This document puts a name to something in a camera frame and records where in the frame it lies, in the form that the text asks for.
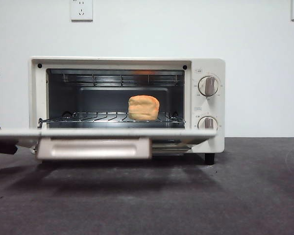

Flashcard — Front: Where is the glass oven door with handle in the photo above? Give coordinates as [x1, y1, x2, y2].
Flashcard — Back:
[0, 128, 218, 161]

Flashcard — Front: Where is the cream oven control knob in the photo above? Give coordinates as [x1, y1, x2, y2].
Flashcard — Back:
[197, 116, 219, 131]
[197, 75, 220, 97]

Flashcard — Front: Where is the golden bread loaf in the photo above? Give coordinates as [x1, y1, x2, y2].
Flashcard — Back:
[128, 94, 160, 121]

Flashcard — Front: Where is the metal wire oven rack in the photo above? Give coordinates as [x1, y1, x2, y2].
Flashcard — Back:
[38, 112, 187, 124]

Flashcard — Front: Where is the cream Toshiba toaster oven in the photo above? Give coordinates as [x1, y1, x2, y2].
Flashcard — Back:
[28, 56, 226, 165]

